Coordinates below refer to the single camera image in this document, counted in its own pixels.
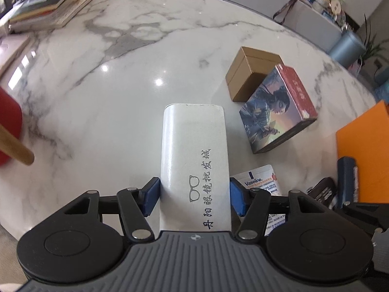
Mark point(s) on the blue-grey bin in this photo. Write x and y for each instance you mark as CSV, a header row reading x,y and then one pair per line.
x,y
346,47

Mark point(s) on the white glasses case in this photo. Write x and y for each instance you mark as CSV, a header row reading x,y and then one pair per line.
x,y
191,146

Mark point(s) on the white sideboard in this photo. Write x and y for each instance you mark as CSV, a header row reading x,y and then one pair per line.
x,y
258,3

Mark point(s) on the green potted plant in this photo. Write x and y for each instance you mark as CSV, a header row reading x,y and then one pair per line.
x,y
369,42

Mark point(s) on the navy blue bottle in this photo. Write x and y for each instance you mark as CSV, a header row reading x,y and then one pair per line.
x,y
346,179

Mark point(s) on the brown cardboard box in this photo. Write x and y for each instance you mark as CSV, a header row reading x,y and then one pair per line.
x,y
243,67

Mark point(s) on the pink flat box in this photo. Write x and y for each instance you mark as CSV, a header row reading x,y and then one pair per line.
x,y
12,51

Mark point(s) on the dark brown packet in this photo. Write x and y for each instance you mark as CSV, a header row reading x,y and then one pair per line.
x,y
323,188

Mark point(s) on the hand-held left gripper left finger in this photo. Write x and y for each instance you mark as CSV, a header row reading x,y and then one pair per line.
x,y
152,195

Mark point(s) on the white printed packet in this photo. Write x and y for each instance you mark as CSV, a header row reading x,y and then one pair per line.
x,y
261,179

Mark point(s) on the orange storage box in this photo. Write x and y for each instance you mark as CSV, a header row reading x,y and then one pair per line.
x,y
370,146

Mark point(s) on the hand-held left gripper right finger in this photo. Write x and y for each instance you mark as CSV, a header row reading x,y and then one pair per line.
x,y
237,197

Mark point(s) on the round pale ornament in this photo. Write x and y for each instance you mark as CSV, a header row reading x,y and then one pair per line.
x,y
335,6

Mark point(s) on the wooden stick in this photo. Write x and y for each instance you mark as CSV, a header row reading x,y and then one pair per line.
x,y
18,150

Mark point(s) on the illustrated picture box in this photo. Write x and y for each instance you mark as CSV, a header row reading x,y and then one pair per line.
x,y
273,109

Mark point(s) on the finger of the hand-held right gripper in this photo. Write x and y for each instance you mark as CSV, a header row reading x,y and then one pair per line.
x,y
361,216

